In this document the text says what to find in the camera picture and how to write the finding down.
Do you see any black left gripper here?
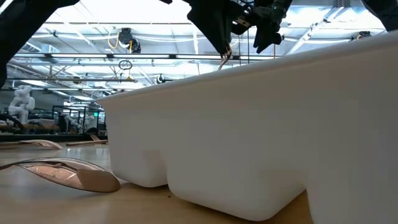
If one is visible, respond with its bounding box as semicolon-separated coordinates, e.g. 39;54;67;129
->
183;0;293;58

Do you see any white plastic cutlery tray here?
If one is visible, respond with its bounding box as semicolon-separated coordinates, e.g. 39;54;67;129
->
96;30;398;224

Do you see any long ceiling light strip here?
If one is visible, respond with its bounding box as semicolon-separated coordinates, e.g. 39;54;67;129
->
14;53;282;60

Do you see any rose gold spoon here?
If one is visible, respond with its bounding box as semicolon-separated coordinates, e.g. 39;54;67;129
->
0;157;121;193
0;139;64;151

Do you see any wooden workbench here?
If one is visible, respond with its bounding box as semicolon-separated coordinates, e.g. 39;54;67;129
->
0;123;60;135

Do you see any black frame enclosure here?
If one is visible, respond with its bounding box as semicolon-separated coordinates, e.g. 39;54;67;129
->
51;105;106;134

